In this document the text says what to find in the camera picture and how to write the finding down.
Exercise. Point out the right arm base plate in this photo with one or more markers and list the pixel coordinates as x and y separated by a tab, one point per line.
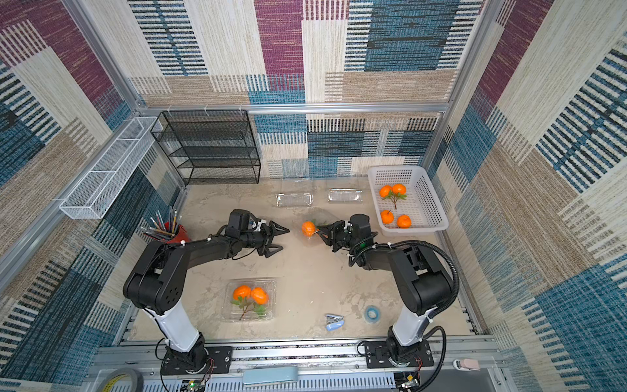
383	354

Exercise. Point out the white plastic perforated basket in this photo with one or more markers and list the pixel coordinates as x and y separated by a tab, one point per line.
422	203

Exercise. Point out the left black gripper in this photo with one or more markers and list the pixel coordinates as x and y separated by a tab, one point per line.
273	226

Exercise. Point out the blue tape roll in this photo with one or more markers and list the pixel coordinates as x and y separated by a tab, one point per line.
371	314

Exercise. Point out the clear clamshell container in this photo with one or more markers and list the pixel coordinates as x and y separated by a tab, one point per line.
344	195
294	200
230	313
318	216

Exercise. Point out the white wire mesh tray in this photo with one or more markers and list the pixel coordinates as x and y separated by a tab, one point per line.
97	190

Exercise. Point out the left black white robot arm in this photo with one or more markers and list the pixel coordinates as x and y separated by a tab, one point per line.
156	282

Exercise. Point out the blue stapler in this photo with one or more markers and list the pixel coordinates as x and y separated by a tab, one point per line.
334	322

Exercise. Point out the clear clamshell container back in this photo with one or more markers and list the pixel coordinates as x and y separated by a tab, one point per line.
344	195

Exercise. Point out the red pencil cup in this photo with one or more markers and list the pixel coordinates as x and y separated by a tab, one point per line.
166	228

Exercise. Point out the grey tape roll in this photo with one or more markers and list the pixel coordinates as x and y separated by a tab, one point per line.
129	375

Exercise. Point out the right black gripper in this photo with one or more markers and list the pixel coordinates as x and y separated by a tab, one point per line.
335	234

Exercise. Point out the orange pair with leaves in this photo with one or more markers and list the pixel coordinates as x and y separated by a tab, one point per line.
394	193

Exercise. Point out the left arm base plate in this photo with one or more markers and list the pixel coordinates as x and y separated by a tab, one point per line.
215	360

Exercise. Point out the black wire shelf rack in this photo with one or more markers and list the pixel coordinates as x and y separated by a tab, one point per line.
210	147

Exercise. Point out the clear clamshell container front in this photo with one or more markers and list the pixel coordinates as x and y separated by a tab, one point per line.
230	313

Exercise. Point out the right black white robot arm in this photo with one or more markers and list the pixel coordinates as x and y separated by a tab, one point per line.
426	278

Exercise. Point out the pink white small device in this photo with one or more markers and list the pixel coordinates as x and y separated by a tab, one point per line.
466	365

